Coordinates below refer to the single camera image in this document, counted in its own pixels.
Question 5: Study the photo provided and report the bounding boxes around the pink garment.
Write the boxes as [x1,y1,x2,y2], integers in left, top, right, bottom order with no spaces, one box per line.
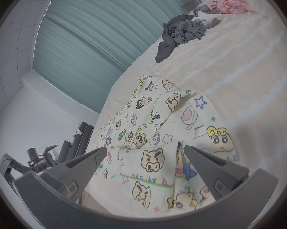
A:
[204,0,251,15]

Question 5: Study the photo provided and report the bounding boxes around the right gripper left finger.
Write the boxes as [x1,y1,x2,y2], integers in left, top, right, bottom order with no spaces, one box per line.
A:
[39,146,108,203]

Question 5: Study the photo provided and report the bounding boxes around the grey bedside table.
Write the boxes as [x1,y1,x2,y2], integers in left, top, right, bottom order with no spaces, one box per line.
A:
[182,0,202,8]

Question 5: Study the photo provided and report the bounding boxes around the black garment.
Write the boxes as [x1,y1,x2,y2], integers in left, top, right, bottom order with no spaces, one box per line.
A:
[155,14,190,63]

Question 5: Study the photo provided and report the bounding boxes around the black chest of drawers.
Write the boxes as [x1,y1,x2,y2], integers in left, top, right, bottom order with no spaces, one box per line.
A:
[57,122,95,164]

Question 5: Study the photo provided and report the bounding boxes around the bed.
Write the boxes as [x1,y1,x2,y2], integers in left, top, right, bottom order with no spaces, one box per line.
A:
[83,0,287,218]

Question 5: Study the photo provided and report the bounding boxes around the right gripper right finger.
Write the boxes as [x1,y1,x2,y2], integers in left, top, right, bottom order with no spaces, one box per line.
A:
[184,145,250,202]

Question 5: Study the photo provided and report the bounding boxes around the blue-green curtain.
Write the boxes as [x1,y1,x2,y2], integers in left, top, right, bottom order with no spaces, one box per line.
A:
[32,16,128,114]
[42,0,190,69]

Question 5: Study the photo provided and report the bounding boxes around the light grey garment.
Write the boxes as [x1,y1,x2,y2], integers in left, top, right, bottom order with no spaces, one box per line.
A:
[194,5,223,28]

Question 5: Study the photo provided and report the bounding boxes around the white printed pyjama top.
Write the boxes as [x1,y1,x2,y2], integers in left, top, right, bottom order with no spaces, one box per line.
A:
[93,75,239,215]

